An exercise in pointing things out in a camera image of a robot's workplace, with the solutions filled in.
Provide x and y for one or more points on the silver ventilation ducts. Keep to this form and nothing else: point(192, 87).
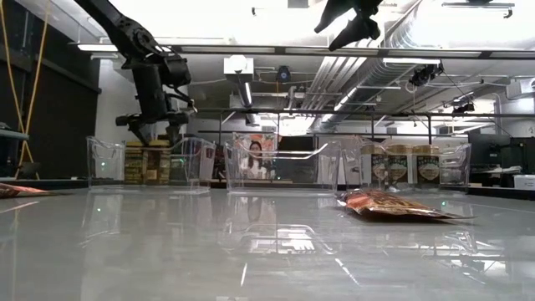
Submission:
point(334, 79)

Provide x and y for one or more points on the black ceiling track light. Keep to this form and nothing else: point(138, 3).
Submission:
point(478, 5)

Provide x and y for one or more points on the person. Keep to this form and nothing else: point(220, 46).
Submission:
point(255, 161)

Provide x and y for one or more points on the black computer monitor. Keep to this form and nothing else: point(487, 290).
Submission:
point(493, 150)

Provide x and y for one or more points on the grey shelf edge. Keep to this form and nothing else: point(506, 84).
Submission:
point(12, 134)

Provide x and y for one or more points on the black metal rack frame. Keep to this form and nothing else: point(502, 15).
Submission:
point(376, 114)

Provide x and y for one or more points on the clear plastic bin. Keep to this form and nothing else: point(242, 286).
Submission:
point(455, 167)
point(234, 167)
point(104, 167)

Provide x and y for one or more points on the overhead horizontal metal beam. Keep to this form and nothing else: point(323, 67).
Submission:
point(418, 52)

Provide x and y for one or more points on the black camera with blue lens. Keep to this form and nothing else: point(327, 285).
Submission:
point(283, 74)

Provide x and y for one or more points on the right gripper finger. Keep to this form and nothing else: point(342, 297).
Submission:
point(357, 31)
point(334, 12)

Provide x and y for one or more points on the orange printed poster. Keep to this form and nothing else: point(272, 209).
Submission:
point(267, 139)

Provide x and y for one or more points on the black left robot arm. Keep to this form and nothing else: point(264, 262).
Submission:
point(125, 29)

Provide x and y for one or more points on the black ceiling-hung fixture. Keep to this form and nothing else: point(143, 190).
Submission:
point(426, 74)
point(463, 108)

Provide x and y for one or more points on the orange taco seasoning packet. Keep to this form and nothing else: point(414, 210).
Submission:
point(16, 190)
point(388, 202)

